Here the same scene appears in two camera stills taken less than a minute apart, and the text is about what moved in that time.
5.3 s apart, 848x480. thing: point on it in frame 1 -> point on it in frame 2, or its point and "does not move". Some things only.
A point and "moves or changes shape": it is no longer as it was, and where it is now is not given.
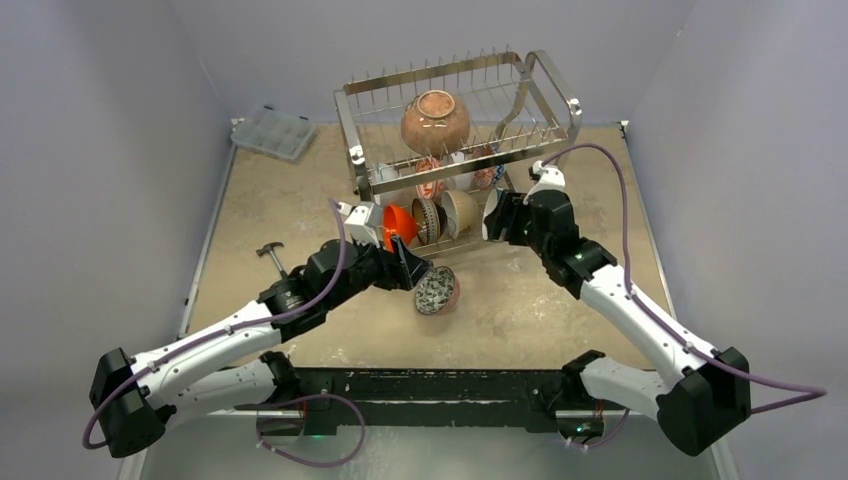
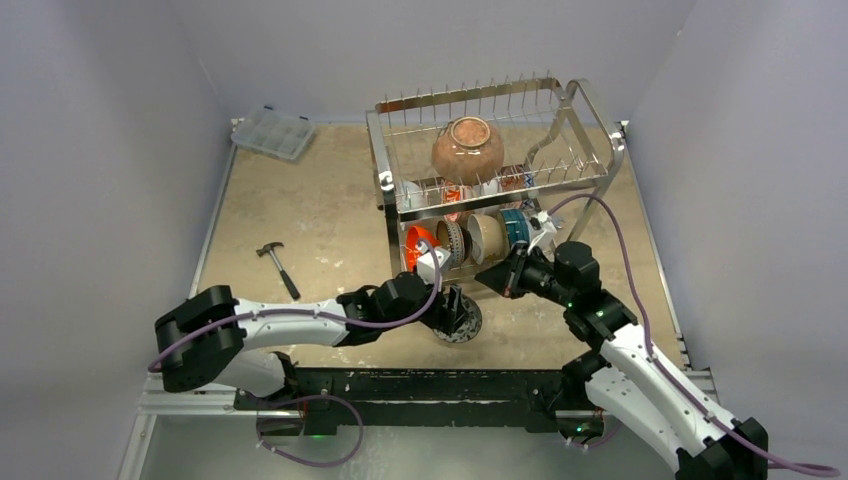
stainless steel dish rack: (430, 143) moves or changes shape
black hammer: (269, 248) does not move
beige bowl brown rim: (434, 123) -> (468, 151)
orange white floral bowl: (431, 190) -> (452, 194)
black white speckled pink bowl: (439, 292) moves or changes shape
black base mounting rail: (512, 399) does not move
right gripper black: (510, 218) -> (514, 273)
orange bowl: (400, 223) moves or changes shape
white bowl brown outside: (460, 210) -> (486, 237)
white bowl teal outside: (491, 204) moves or changes shape
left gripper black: (393, 274) -> (443, 318)
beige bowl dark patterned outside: (430, 219) -> (455, 240)
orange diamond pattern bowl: (486, 179) -> (515, 177)
